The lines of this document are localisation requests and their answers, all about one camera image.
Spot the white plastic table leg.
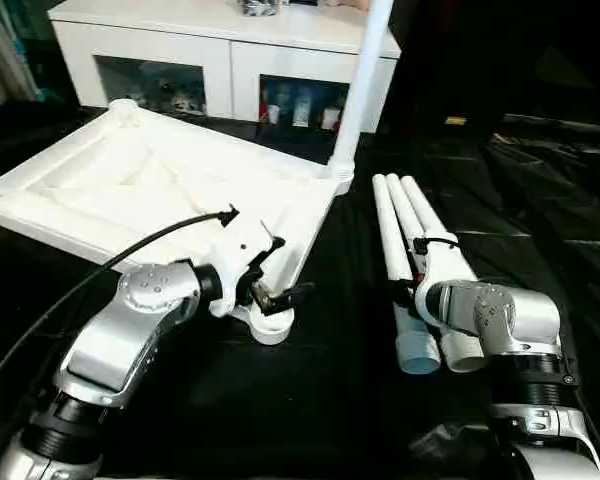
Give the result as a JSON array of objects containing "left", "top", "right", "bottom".
[
  {"left": 372, "top": 173, "right": 442, "bottom": 377},
  {"left": 399, "top": 174, "right": 480, "bottom": 284},
  {"left": 322, "top": 0, "right": 396, "bottom": 181},
  {"left": 385, "top": 172, "right": 486, "bottom": 375}
]

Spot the white plastic table top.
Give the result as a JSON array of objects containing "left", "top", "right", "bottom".
[{"left": 0, "top": 98, "right": 356, "bottom": 346}]

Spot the black shiny mat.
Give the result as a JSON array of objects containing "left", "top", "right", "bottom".
[{"left": 0, "top": 92, "right": 600, "bottom": 480}]

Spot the white printed mug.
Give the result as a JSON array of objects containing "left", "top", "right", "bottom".
[{"left": 293, "top": 92, "right": 314, "bottom": 126}]

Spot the long black bar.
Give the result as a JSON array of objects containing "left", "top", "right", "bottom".
[{"left": 502, "top": 113, "right": 600, "bottom": 140}]

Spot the white sideboard cabinet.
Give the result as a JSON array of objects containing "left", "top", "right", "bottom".
[{"left": 49, "top": 0, "right": 402, "bottom": 137}]

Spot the dark cluttered bundle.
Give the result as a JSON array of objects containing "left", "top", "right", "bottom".
[{"left": 237, "top": 0, "right": 282, "bottom": 17}]

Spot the beige curtain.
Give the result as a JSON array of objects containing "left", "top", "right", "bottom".
[{"left": 0, "top": 0, "right": 37, "bottom": 117}]

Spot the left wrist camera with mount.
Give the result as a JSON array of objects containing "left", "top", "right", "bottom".
[{"left": 208, "top": 218, "right": 287, "bottom": 320}]

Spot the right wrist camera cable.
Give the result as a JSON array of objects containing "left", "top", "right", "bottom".
[{"left": 412, "top": 235, "right": 460, "bottom": 254}]

